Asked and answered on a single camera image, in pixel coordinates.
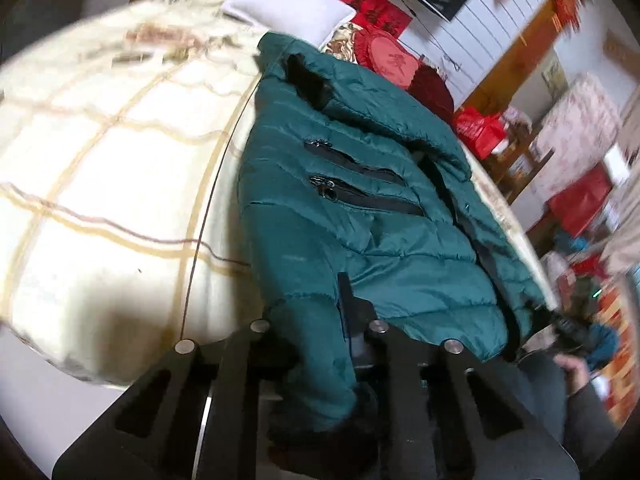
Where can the floral curtain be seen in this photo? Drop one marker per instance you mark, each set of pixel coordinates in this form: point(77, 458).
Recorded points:
point(575, 125)

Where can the red knot wall hanging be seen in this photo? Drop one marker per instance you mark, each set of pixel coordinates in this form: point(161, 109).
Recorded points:
point(567, 2)

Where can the red heart pillow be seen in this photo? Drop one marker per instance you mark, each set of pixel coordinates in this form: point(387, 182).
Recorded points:
point(390, 57)

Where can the person's right forearm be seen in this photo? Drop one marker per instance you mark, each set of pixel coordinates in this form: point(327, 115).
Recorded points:
point(590, 425)

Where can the small wall picture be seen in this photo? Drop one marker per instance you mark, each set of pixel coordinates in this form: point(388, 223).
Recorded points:
point(552, 75)

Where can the red paper banner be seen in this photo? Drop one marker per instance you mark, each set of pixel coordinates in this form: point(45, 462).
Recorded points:
point(380, 12)

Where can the person's right hand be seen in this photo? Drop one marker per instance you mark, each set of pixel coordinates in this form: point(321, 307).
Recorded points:
point(575, 372)

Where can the white pillow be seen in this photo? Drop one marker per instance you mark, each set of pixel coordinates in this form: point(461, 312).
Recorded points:
point(295, 2)

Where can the green puffer jacket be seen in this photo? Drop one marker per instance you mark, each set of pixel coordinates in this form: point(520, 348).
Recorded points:
point(400, 260)

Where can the bed with checked floral sheet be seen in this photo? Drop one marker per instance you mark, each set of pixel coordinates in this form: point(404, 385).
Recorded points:
point(100, 185)

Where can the dark red velvet pillow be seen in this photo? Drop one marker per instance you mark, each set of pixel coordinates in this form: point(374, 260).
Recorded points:
point(432, 90)

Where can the red shopping bag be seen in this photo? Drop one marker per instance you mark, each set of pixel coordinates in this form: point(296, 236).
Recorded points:
point(480, 130)

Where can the wooden chair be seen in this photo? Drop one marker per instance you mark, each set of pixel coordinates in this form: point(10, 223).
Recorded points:
point(515, 160)

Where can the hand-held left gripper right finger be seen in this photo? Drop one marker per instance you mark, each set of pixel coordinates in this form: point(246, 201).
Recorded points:
point(450, 410)

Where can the red cloth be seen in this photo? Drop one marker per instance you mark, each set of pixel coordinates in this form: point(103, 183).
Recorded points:
point(580, 200)

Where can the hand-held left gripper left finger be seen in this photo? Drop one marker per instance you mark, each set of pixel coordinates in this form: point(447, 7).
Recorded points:
point(165, 420)

